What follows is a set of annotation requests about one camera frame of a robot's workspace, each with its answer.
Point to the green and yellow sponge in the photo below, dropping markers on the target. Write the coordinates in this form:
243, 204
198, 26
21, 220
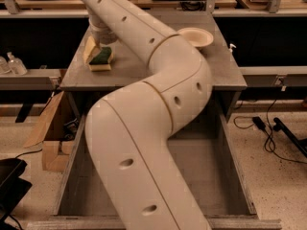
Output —
101, 61

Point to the grey cabinet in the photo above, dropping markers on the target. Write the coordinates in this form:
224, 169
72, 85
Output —
127, 68

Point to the white bowl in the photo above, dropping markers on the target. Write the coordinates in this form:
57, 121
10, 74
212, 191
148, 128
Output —
198, 37

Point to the clear pump bottle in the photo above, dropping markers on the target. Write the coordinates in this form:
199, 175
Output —
16, 64

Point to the small white pump bottle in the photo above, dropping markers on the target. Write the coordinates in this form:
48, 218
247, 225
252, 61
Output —
232, 47

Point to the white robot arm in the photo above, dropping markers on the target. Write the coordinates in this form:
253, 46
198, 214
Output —
127, 130

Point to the cardboard box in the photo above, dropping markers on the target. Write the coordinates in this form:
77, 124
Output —
49, 133

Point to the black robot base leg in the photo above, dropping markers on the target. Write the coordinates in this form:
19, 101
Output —
301, 144

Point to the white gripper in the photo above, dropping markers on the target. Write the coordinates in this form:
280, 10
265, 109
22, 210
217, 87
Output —
104, 36

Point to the clear bottle at edge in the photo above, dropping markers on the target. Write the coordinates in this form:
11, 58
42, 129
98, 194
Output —
4, 66

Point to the open grey top drawer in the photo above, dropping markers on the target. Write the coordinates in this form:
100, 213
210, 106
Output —
207, 160

